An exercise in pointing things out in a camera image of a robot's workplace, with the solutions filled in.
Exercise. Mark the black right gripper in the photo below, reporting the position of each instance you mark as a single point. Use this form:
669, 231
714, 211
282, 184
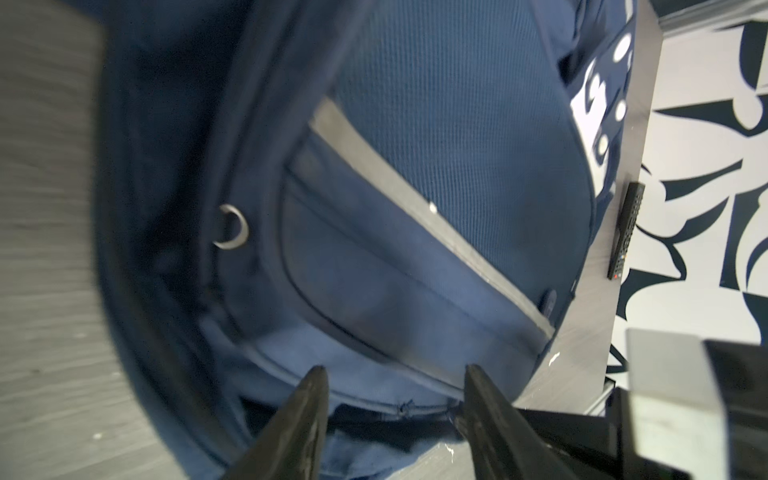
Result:
595, 447

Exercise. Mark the navy blue student backpack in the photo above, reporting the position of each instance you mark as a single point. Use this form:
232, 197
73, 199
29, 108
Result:
392, 190

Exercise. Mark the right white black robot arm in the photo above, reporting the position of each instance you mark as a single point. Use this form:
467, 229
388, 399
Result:
741, 374

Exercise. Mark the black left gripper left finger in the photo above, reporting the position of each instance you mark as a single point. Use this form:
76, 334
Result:
291, 444

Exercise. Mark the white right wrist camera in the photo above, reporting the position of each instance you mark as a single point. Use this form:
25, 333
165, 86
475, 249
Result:
677, 413

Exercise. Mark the black tv remote control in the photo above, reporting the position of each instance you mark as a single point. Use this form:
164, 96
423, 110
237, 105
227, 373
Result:
626, 222

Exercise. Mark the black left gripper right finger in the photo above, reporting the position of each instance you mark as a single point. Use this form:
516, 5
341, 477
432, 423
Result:
503, 445

